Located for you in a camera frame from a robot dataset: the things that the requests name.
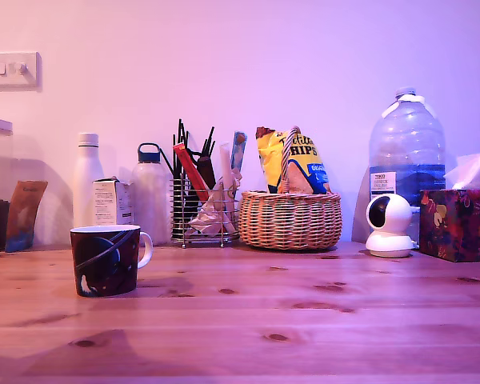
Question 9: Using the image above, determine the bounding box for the white wrapped straw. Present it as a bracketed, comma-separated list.
[218, 142, 233, 193]

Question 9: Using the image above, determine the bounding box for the crumpled clear wrapper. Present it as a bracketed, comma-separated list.
[186, 167, 241, 237]

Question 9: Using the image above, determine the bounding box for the dark brown stick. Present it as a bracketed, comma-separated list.
[194, 154, 216, 190]

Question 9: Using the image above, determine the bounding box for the blue white sachet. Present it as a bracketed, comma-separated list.
[228, 130, 247, 171]

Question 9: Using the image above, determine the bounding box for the wicker basket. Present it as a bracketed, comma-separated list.
[238, 126, 342, 251]

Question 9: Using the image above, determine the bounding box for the red sachet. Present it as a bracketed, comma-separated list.
[171, 142, 210, 203]

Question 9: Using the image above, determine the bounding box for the yellow tortilla chips bag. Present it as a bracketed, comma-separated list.
[254, 126, 331, 195]

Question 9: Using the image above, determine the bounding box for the clear bottle blue cap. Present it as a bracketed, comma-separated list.
[130, 142, 173, 246]

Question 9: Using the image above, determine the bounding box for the white carton box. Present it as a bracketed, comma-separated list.
[92, 178, 135, 227]

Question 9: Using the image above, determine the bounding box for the dark planet print mug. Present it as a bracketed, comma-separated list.
[70, 224, 154, 298]

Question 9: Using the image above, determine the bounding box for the white metal bottle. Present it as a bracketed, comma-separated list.
[72, 133, 106, 230]

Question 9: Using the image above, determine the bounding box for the large clear water bottle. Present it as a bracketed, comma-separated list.
[367, 86, 446, 241]

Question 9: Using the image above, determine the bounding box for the orange brown pouch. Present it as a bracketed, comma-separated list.
[4, 179, 49, 253]

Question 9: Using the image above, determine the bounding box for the floral tissue box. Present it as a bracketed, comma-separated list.
[418, 188, 480, 263]

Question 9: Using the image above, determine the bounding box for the white tissue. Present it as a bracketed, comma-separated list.
[442, 150, 480, 191]

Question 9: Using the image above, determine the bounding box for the wire utensil holder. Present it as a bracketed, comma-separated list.
[170, 178, 241, 248]

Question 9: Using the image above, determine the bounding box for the small white round camera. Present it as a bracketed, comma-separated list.
[363, 193, 419, 258]

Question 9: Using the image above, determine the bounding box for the white light switch plate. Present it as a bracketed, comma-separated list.
[0, 51, 43, 92]

